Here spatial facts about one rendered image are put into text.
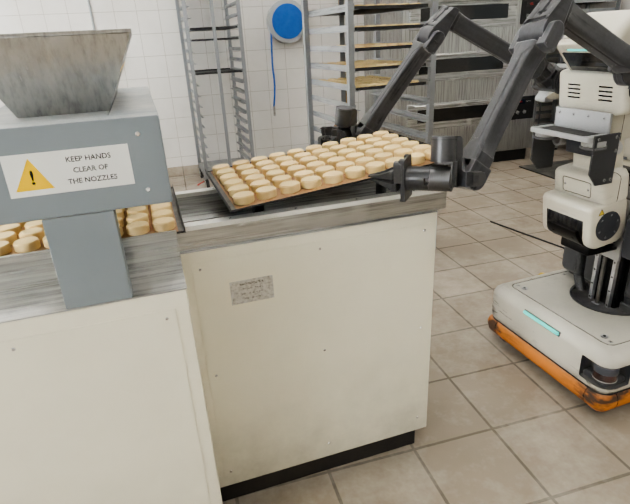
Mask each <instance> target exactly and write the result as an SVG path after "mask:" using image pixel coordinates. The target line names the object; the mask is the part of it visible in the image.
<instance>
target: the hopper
mask: <svg viewBox="0 0 630 504"><path fill-rule="evenodd" d="M131 38H132V32H131V28H130V29H106V30H83V31H60V32H37V33H13V34H0V100H1V101H2V102H3V103H4V104H5V105H6V106H7V107H8V108H9V110H10V111H11V112H12V113H13V114H14V115H15V116H16V117H17V118H27V117H39V116H50V115H62V114H74V113H86V112H97V111H109V110H110V108H111V106H112V103H113V100H114V98H115V95H116V92H117V89H118V85H119V81H120V77H121V74H122V70H123V66H124V63H125V59H126V55H127V51H128V48H129V44H130V40H131Z"/></svg>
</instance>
